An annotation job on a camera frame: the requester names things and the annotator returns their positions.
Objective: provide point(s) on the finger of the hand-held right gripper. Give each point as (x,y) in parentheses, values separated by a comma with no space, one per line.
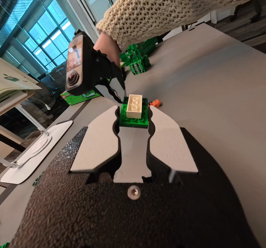
(117,83)
(104,91)

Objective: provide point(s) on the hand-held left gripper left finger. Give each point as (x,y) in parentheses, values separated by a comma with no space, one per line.
(95,146)

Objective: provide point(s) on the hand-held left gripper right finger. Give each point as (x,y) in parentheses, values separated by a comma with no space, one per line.
(168,146)

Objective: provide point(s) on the green and white lego assembly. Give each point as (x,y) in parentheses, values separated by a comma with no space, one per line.
(124,121)

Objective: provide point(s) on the green lego box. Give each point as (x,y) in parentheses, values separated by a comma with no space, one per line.
(79,100)

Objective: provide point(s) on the green lego creeper model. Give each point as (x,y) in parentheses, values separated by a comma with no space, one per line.
(135,54)

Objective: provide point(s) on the green lego plate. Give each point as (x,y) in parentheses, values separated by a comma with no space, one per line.
(4,245)

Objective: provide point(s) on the person's right hand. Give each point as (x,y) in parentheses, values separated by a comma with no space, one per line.
(108,46)

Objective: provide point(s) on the orange brick separator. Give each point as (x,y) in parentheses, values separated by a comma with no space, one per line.
(155,103)

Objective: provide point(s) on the large window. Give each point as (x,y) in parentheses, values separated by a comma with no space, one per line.
(47,36)

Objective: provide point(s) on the instruction booklet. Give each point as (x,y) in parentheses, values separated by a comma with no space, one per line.
(12,79)

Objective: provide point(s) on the wooden board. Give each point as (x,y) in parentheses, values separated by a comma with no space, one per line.
(12,104)

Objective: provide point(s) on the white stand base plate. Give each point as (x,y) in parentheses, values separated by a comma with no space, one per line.
(60,127)

